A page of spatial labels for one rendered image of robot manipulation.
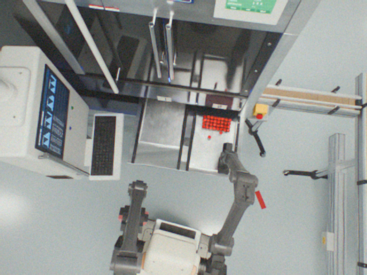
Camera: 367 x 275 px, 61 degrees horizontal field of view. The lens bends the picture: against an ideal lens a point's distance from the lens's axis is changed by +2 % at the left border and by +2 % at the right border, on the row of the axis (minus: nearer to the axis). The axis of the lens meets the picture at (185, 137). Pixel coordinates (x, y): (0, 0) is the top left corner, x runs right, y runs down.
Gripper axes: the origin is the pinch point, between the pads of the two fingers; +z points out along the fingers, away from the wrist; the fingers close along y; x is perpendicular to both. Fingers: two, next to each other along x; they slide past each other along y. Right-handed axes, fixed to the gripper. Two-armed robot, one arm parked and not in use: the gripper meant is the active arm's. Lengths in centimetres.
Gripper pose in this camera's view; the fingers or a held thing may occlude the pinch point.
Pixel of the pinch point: (222, 169)
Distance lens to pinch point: 190.3
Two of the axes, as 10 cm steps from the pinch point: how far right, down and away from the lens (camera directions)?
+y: 1.5, -9.1, 3.9
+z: -0.3, 3.9, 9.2
